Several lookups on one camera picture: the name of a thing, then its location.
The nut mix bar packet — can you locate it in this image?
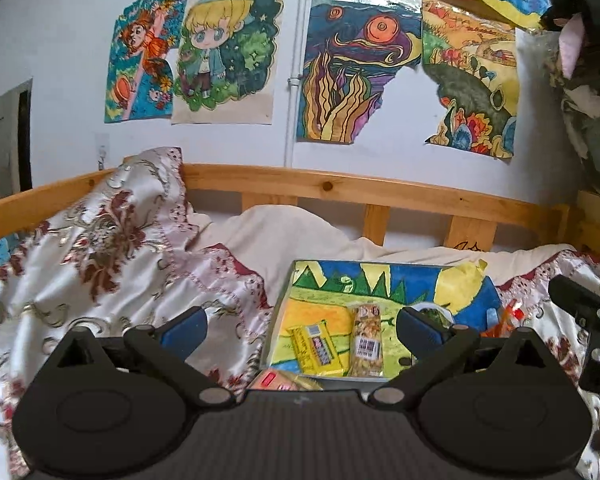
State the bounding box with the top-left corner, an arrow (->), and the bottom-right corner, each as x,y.
348,304 -> 384,377

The white wall pipe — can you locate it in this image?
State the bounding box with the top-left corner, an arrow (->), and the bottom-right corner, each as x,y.
284,0 -> 306,168

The white green pickle packet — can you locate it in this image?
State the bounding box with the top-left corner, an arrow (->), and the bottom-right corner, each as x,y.
411,301 -> 455,328

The orange red sauce packet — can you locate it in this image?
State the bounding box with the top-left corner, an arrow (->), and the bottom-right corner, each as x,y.
481,299 -> 526,338

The orange hair girl drawing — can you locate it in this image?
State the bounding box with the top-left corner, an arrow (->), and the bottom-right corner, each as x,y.
104,0 -> 186,124

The floral satin bed cover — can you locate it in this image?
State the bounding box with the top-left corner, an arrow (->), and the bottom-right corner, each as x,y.
0,148 -> 600,479

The cream blanket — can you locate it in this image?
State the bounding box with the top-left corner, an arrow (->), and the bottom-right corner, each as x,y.
193,205 -> 572,302

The hanging clothes pile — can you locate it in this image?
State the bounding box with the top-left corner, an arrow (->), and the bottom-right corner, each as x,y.
541,0 -> 600,195

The landscape hill drawing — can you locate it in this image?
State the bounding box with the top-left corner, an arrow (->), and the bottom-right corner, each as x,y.
422,0 -> 519,160

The swirly night sky drawing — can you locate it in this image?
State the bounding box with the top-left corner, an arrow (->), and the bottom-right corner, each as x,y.
296,0 -> 422,145

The yellow snack bar packet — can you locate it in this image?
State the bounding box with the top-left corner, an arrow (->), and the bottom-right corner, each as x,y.
288,320 -> 344,377

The grey tray with painted lining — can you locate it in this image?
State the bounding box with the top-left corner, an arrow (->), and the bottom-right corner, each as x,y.
262,260 -> 503,380

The blond boy drawing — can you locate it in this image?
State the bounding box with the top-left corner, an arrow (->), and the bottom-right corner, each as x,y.
171,0 -> 283,125

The rice cracker snack bag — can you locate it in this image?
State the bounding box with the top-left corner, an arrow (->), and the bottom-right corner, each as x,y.
248,367 -> 323,391

